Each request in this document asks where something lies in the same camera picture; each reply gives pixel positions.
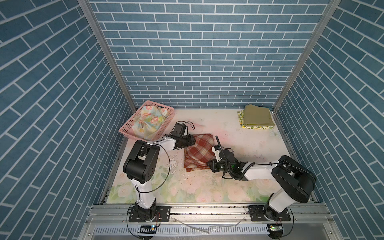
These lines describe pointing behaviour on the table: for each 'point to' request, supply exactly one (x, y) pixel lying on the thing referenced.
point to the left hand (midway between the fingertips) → (193, 140)
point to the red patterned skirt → (197, 156)
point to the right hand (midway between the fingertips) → (205, 162)
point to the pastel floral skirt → (149, 120)
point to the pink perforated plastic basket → (126, 128)
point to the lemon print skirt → (241, 115)
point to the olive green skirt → (254, 116)
